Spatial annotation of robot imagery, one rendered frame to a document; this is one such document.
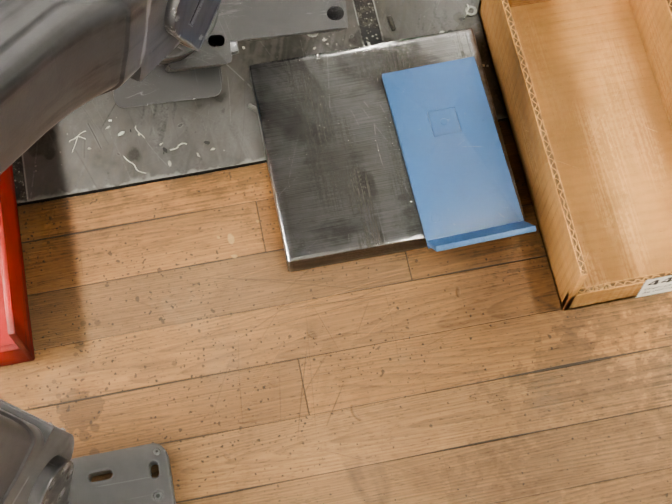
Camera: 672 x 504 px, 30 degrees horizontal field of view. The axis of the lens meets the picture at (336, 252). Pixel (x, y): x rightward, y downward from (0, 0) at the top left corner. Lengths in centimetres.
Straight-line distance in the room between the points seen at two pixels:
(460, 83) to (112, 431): 35
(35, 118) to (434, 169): 42
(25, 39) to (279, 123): 42
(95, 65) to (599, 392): 46
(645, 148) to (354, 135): 21
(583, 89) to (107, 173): 36
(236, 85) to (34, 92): 45
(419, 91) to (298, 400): 24
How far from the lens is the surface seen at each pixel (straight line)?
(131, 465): 85
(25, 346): 86
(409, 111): 92
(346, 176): 89
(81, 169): 94
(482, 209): 89
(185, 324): 88
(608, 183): 93
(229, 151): 93
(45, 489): 72
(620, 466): 87
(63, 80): 54
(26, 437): 69
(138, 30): 57
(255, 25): 72
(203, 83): 77
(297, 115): 92
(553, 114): 95
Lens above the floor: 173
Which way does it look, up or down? 68 degrees down
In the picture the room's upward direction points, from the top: 1 degrees clockwise
